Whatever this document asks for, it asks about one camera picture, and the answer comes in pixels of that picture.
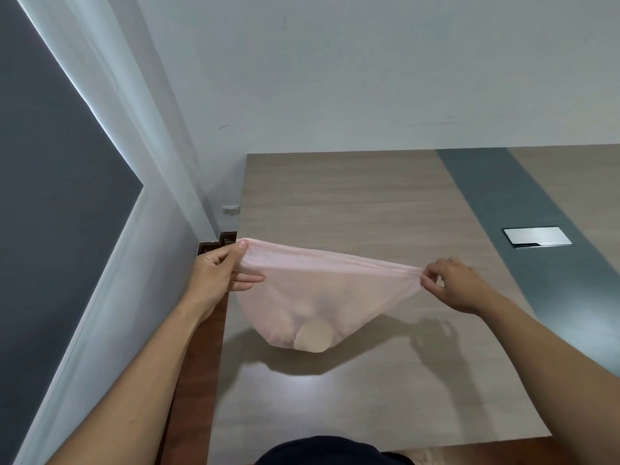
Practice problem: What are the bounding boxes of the person's left hand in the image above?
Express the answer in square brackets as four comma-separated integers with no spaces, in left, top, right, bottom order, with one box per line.
[181,239,266,325]

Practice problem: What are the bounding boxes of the person's right hand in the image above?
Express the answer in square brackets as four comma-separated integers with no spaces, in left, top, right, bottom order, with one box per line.
[419,258,500,316]

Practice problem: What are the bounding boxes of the pink plastic bag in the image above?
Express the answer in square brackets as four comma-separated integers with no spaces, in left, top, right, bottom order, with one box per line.
[231,238,427,353]

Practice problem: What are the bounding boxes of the coffee bean print paper cup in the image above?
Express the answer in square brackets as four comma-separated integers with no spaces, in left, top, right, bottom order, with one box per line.
[293,319,335,353]

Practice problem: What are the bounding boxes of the person's right forearm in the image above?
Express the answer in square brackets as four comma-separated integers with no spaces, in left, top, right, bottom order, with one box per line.
[477,294,620,465]

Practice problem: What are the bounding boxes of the person's left forearm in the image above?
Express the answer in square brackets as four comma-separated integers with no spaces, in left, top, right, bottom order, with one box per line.
[46,300,229,465]

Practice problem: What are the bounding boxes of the person's black clothes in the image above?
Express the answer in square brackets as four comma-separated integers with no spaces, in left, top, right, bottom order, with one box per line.
[254,434,417,465]

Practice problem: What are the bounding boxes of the dark brown wooden baseboard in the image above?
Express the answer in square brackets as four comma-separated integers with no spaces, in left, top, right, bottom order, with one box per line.
[196,231,238,257]

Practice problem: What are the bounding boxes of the silver metal cable cover plate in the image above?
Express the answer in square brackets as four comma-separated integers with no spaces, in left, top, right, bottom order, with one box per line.
[501,226,574,249]

